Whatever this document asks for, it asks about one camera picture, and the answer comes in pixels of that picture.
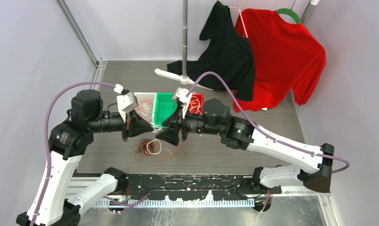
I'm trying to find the garment rack pole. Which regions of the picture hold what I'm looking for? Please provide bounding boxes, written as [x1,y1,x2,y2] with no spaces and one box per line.
[182,0,188,80]

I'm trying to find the cable bundle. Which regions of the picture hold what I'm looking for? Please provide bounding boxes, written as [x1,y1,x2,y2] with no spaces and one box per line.
[134,138,151,157]

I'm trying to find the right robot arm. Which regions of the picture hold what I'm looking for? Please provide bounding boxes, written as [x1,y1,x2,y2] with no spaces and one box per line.
[156,98,334,194]

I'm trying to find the aluminium frame rail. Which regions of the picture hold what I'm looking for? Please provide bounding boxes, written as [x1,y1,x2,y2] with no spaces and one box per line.
[55,0,99,66]

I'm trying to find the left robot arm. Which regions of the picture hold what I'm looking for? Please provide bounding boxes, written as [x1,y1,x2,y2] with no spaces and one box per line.
[16,89,153,226]

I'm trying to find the orange cable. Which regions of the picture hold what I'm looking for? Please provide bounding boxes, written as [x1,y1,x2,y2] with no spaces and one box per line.
[137,99,154,119]
[133,142,189,164]

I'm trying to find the green plastic bin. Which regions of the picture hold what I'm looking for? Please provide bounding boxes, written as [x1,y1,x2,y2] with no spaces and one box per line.
[153,92,177,126]

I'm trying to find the green hanger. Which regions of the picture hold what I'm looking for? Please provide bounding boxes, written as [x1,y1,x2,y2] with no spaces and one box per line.
[276,0,301,24]

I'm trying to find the white cable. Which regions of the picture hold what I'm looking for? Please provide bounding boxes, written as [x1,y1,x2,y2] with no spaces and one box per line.
[189,101,203,114]
[146,123,164,156]

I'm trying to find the white rack base foot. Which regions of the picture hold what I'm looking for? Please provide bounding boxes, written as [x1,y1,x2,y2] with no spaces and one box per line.
[154,68,195,85]

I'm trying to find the white plastic bin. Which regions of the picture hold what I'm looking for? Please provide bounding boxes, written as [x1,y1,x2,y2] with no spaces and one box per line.
[134,92,157,123]

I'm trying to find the black t-shirt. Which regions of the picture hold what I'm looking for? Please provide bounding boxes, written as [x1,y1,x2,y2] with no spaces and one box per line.
[167,0,256,102]

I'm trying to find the red plastic bin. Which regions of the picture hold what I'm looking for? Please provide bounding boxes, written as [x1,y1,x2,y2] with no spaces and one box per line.
[189,92,204,114]

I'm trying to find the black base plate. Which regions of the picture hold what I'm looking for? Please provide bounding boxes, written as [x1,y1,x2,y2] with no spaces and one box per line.
[110,174,267,201]

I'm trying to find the red t-shirt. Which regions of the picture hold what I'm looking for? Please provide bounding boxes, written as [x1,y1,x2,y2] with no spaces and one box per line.
[235,8,326,111]

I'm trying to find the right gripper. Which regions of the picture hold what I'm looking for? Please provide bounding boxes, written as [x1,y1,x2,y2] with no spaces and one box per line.
[156,103,222,145]

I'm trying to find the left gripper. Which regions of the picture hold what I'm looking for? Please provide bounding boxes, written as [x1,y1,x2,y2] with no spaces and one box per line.
[88,109,153,141]

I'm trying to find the pink hanger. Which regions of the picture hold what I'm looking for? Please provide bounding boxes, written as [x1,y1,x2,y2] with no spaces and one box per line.
[228,0,248,38]

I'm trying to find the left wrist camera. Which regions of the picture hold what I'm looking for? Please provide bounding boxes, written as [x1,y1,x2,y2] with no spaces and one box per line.
[116,92,138,122]

